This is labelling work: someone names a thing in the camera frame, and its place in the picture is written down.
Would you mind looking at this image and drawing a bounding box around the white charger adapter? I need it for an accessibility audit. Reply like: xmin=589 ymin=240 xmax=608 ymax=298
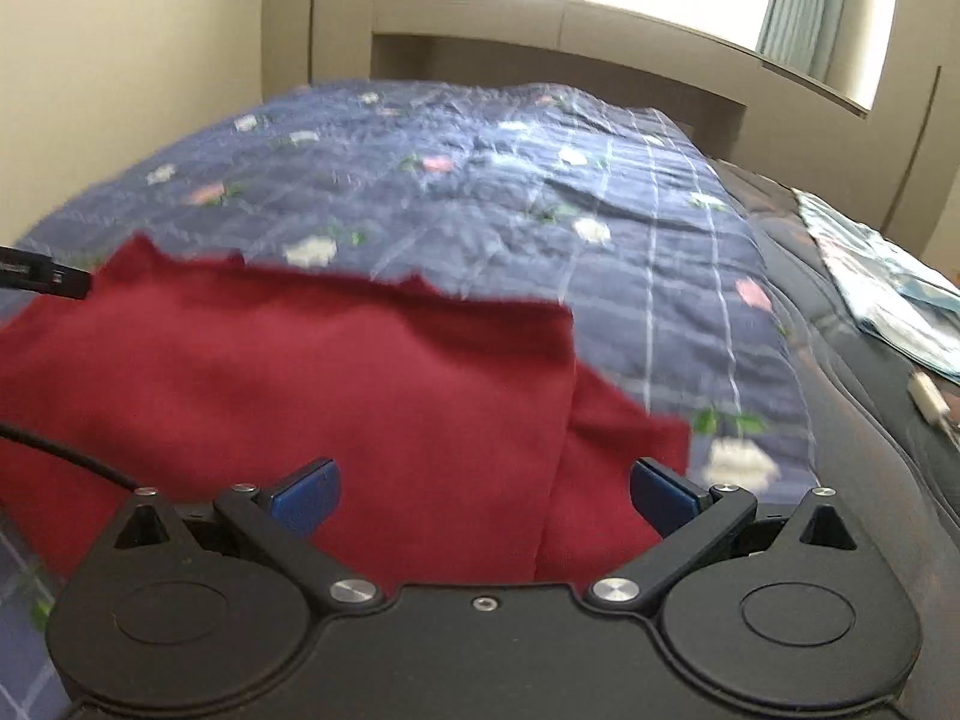
xmin=908 ymin=372 xmax=952 ymax=431

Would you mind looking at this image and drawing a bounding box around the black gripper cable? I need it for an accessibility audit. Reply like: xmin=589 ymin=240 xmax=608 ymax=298
xmin=0 ymin=419 xmax=145 ymax=496

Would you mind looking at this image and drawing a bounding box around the light blue folded cloth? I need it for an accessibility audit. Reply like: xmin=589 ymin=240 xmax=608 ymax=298
xmin=793 ymin=188 xmax=960 ymax=383

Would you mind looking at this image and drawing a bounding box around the dark grey quilted mattress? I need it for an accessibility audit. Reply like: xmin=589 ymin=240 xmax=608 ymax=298
xmin=713 ymin=160 xmax=958 ymax=718

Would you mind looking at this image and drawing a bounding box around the blue plaid floral quilt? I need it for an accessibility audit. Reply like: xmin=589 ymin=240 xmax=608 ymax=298
xmin=2 ymin=82 xmax=818 ymax=718

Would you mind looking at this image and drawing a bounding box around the red long-sleeve sweater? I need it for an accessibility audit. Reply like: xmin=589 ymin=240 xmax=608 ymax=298
xmin=2 ymin=238 xmax=690 ymax=589

